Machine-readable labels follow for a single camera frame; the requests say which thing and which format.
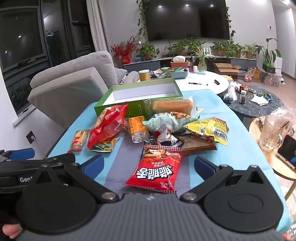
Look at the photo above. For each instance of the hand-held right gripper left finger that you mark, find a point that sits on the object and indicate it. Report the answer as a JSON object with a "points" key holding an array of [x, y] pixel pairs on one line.
{"points": [[92, 165]]}

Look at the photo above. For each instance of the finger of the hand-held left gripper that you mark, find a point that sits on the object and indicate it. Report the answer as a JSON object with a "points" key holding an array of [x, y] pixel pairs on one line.
{"points": [[23, 154], [57, 159]]}

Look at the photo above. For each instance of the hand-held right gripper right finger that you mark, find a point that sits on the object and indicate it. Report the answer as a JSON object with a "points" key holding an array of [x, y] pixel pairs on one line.
{"points": [[204, 165]]}

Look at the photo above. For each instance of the yellow snack bag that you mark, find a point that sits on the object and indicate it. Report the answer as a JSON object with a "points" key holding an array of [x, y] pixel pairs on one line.
{"points": [[208, 129]]}

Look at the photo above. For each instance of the large red snack bag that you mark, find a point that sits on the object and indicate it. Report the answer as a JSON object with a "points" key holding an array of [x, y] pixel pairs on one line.
{"points": [[106, 126]]}

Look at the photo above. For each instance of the red chips bag with checkered edge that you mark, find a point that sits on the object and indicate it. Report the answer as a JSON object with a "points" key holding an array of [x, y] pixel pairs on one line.
{"points": [[153, 171]]}

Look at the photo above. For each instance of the pale green snack bag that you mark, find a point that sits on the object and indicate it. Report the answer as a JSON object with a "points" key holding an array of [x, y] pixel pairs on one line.
{"points": [[161, 121]]}

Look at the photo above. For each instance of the bread loaf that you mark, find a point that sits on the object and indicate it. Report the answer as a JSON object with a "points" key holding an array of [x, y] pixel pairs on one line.
{"points": [[171, 106]]}

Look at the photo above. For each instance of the green cardboard box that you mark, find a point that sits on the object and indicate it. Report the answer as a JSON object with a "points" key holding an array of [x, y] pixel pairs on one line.
{"points": [[143, 89]]}

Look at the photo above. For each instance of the person's right hand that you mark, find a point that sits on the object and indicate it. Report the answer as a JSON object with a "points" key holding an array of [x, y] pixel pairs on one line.
{"points": [[10, 231]]}

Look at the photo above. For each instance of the brown paper snack packet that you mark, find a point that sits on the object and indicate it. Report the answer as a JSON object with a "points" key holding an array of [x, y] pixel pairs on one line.
{"points": [[198, 144]]}

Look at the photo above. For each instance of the green yellow snack packet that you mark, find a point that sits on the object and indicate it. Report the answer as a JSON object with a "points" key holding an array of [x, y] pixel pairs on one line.
{"points": [[105, 144]]}

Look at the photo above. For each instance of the small yellow red snack packet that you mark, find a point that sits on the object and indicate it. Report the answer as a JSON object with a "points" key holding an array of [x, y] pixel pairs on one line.
{"points": [[79, 139]]}

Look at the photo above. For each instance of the crumpled red white wrapper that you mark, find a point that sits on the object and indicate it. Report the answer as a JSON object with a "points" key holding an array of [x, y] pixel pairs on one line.
{"points": [[165, 136]]}

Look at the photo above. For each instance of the orange label cookie pack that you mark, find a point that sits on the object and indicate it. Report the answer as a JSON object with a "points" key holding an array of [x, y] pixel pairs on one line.
{"points": [[136, 126]]}

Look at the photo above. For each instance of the glass mug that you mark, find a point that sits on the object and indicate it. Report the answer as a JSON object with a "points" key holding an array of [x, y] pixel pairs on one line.
{"points": [[269, 133]]}

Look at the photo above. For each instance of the dark marble round table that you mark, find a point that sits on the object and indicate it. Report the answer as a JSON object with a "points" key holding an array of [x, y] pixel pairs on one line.
{"points": [[254, 110]]}

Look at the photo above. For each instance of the wooden round side table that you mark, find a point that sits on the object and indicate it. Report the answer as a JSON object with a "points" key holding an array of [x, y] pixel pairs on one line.
{"points": [[281, 169]]}

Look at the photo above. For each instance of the white round table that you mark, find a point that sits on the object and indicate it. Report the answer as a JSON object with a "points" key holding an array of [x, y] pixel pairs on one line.
{"points": [[198, 88]]}

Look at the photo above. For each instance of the dark jar with white lid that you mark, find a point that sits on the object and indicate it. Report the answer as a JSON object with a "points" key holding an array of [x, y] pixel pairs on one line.
{"points": [[243, 97]]}

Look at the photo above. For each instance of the black pen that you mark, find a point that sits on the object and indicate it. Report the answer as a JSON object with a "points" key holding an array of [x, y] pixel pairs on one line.
{"points": [[197, 83]]}

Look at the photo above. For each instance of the grey sofa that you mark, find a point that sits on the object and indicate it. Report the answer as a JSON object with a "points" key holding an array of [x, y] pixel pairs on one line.
{"points": [[76, 78]]}

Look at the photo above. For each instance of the smartphone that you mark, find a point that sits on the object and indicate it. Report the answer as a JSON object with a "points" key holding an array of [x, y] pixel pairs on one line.
{"points": [[286, 150]]}

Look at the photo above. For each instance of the small black object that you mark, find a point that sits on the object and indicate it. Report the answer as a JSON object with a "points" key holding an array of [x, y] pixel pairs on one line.
{"points": [[216, 82]]}

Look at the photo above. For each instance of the white tissue paper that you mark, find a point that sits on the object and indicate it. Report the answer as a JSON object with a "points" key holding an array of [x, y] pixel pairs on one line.
{"points": [[259, 100]]}

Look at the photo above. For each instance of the teal plastic basket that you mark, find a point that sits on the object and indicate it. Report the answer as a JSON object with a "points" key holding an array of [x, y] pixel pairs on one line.
{"points": [[178, 74]]}

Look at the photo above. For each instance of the clear plastic wrap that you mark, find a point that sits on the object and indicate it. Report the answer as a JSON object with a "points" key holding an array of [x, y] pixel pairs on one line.
{"points": [[285, 113]]}

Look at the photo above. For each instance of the small white cup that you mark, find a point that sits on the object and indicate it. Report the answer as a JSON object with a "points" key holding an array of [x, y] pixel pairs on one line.
{"points": [[195, 69]]}

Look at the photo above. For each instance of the open cardboard box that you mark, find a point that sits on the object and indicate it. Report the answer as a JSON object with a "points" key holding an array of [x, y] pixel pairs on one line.
{"points": [[227, 69]]}

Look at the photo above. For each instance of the clear plastic bag with fruit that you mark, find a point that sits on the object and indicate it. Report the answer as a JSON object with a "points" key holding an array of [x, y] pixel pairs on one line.
{"points": [[249, 76]]}

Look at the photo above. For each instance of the yellow can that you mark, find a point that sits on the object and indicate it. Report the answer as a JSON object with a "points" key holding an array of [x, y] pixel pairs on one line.
{"points": [[144, 75]]}

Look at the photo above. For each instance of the green bowl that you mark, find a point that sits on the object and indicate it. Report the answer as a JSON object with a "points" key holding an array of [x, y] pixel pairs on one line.
{"points": [[165, 69]]}

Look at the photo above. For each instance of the printed cardboard box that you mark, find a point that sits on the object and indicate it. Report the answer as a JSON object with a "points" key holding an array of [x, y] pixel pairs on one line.
{"points": [[256, 75]]}

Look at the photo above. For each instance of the spider plant in glass vase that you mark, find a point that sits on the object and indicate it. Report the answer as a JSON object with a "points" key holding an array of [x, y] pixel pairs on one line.
{"points": [[202, 60]]}

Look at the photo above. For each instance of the orange tissue box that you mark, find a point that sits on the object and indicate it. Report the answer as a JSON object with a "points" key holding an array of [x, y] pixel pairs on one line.
{"points": [[179, 62]]}

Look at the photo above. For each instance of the dark window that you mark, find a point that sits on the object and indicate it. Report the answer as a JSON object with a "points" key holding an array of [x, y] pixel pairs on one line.
{"points": [[34, 46]]}

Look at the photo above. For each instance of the clear storage boxes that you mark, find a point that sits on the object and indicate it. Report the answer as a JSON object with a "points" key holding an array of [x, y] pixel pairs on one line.
{"points": [[271, 78]]}

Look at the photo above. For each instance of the grey television cabinet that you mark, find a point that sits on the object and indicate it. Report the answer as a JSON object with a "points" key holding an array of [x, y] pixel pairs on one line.
{"points": [[245, 62]]}

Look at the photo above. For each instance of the potted green plant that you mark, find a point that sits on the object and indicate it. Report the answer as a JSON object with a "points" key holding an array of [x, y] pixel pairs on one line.
{"points": [[227, 48], [182, 47], [146, 51]]}

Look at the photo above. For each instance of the red flower arrangement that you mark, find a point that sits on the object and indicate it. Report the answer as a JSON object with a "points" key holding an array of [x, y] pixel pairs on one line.
{"points": [[122, 49]]}

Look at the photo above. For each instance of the large leaf potted plant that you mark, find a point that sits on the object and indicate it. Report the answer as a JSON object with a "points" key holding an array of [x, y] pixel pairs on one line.
{"points": [[268, 52]]}

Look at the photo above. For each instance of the white curtain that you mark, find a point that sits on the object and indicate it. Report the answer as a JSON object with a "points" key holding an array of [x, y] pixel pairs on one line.
{"points": [[99, 27]]}

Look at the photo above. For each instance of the hanging vine plant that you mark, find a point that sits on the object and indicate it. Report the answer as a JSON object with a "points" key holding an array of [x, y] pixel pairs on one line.
{"points": [[142, 18], [229, 20]]}

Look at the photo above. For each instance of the wall outlet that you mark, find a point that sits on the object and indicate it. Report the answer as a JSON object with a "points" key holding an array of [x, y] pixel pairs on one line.
{"points": [[30, 136]]}

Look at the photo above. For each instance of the wall television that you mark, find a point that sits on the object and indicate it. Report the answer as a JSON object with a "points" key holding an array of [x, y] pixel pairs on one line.
{"points": [[187, 19]]}

